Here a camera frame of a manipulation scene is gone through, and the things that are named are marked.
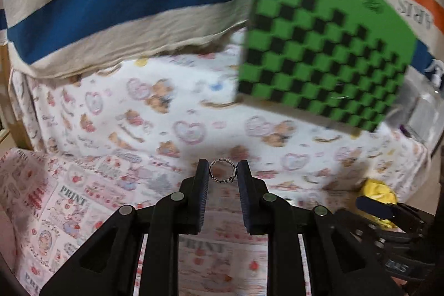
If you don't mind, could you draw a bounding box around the bear print cloth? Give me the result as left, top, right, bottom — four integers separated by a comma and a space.
9, 29, 429, 201

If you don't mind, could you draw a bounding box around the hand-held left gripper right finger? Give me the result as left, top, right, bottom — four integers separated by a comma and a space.
237, 160, 405, 296

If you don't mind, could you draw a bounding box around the pink floral cloth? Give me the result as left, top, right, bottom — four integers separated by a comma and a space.
0, 213, 18, 272

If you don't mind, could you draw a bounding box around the striped printed cloth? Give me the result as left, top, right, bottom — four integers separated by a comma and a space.
0, 0, 444, 83

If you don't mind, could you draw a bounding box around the green checkered tissue box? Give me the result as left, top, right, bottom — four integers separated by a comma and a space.
236, 0, 417, 133

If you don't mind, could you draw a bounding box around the silver ring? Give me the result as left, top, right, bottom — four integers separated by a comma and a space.
209, 159, 239, 183

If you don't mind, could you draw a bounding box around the pink patchwork print cloth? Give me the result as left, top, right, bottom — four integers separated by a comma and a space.
0, 147, 351, 296

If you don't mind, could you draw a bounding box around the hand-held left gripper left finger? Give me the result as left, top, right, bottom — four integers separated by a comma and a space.
40, 159, 210, 296

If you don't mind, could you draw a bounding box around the yellow cloth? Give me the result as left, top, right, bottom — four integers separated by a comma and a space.
360, 179, 397, 229

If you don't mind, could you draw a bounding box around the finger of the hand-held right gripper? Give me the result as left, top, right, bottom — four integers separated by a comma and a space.
357, 195, 434, 232

